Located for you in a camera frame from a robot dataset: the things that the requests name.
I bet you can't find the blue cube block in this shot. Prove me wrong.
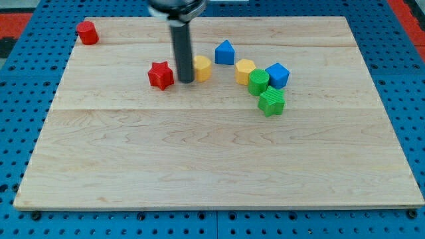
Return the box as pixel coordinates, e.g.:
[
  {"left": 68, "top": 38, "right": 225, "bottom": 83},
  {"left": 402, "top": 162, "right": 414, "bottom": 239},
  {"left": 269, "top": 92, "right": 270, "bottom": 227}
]
[{"left": 265, "top": 62, "right": 290, "bottom": 89}]

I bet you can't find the yellow hexagon block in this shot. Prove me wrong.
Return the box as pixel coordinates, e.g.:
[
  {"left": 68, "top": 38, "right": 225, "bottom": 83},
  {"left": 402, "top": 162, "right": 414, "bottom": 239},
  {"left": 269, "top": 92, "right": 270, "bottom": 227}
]
[{"left": 234, "top": 59, "right": 256, "bottom": 86}]

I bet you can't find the green cylinder block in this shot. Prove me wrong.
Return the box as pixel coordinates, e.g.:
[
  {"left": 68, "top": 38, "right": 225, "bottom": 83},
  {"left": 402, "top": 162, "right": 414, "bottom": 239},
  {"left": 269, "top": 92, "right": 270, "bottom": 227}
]
[{"left": 248, "top": 69, "right": 270, "bottom": 96}]

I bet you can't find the red star block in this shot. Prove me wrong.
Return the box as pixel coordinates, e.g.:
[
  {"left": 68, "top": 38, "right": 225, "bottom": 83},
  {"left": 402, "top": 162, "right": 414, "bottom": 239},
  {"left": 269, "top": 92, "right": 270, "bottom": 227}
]
[{"left": 148, "top": 61, "right": 175, "bottom": 91}]

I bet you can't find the green star block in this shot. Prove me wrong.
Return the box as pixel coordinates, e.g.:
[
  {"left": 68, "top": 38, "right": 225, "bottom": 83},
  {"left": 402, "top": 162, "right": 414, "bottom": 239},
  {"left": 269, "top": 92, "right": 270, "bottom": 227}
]
[{"left": 258, "top": 86, "right": 286, "bottom": 117}]

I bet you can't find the red cylinder block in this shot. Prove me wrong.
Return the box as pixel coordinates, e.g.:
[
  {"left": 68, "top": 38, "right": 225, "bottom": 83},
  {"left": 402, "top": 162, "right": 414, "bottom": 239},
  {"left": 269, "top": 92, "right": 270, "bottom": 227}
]
[{"left": 76, "top": 21, "right": 99, "bottom": 45}]

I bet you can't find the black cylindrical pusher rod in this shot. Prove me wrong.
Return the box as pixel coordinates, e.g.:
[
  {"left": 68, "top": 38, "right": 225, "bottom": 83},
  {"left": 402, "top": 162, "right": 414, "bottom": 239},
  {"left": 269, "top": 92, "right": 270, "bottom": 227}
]
[{"left": 170, "top": 23, "right": 195, "bottom": 84}]

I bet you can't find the wooden board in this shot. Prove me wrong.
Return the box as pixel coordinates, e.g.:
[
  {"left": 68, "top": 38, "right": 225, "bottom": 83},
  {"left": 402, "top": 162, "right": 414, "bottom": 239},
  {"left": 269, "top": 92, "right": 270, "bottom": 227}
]
[{"left": 14, "top": 17, "right": 424, "bottom": 211}]

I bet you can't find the yellow heart block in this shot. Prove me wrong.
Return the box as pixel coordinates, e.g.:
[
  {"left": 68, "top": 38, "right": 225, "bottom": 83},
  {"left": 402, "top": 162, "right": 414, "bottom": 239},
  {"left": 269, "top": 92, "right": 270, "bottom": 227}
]
[{"left": 193, "top": 55, "right": 212, "bottom": 82}]

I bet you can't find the blue triangular prism block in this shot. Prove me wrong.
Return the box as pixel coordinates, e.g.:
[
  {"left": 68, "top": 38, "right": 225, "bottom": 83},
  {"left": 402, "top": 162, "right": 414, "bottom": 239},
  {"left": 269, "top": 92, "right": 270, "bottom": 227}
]
[{"left": 214, "top": 40, "right": 235, "bottom": 65}]

